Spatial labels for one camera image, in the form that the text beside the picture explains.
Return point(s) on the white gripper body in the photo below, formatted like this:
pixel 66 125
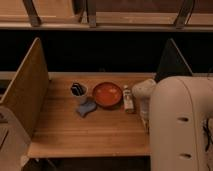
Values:
pixel 144 112

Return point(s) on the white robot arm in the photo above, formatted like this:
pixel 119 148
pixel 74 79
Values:
pixel 178 111

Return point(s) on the small white bottle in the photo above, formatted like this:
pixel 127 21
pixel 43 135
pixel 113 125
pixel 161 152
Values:
pixel 128 100

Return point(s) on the orange round bowl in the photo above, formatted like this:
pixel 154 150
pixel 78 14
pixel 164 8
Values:
pixel 107 94

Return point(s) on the right dark divider panel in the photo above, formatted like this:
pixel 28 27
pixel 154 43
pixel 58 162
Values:
pixel 172 62

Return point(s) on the blue sponge cloth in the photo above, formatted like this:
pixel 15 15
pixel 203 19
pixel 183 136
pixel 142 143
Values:
pixel 86 108

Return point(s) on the clear cup with dark contents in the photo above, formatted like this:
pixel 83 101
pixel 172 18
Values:
pixel 79 92

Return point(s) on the left wooden divider panel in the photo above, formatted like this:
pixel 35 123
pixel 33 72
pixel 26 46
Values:
pixel 22 100

